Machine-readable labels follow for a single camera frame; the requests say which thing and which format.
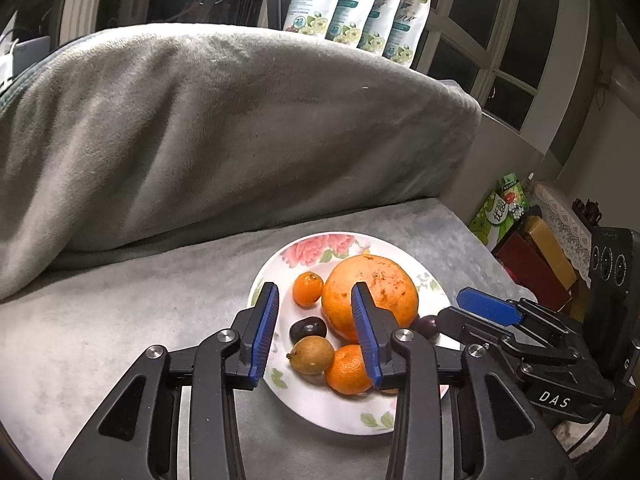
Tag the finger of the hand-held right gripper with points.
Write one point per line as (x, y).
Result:
(460, 325)
(487, 306)

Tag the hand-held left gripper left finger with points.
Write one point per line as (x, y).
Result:
(264, 330)

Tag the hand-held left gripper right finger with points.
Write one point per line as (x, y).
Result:
(364, 330)

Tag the reddish purple round grape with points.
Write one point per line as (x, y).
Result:
(426, 325)

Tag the dark oval grape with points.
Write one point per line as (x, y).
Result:
(307, 329)

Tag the small mandarin with stem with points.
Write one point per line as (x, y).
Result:
(345, 370)

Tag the large brown longan fruit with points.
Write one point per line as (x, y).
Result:
(312, 355)

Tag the orange kumquat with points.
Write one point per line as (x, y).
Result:
(307, 288)

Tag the floral white plate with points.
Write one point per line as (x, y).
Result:
(320, 410)

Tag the large orange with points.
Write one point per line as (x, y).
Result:
(385, 280)

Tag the dark red box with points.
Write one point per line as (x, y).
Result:
(530, 270)

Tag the green tissue pack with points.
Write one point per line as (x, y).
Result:
(492, 217)

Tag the white lace cloth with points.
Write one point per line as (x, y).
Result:
(565, 225)

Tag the green snack packet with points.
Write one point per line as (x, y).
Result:
(512, 192)

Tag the grey fleece blanket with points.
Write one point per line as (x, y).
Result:
(150, 135)

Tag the grey flat device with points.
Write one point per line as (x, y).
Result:
(32, 55)

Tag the white charger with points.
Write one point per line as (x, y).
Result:
(6, 67)

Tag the white window frame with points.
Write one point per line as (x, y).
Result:
(500, 35)

